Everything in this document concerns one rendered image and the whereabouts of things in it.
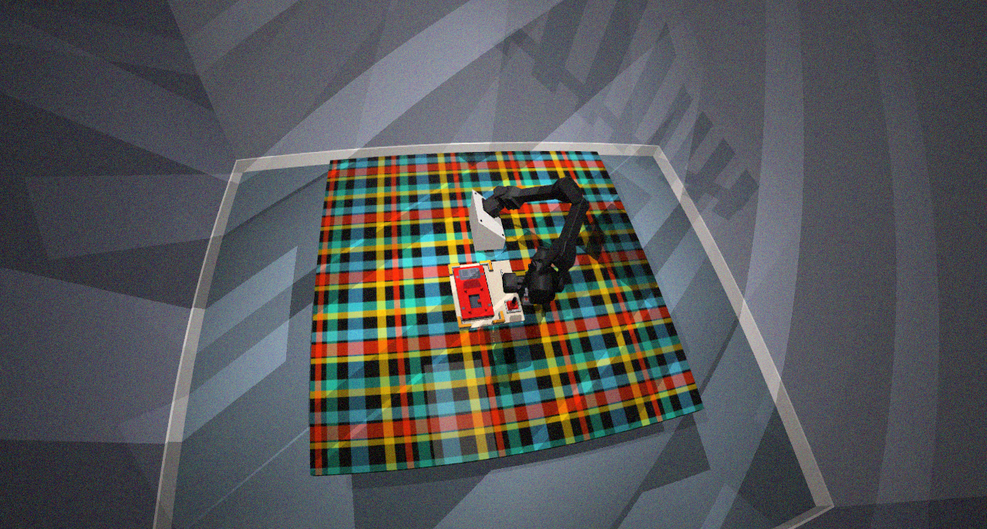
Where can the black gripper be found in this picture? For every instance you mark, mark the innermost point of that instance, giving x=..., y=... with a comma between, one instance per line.
x=513, y=284

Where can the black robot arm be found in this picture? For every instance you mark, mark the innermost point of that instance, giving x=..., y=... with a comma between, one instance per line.
x=562, y=252

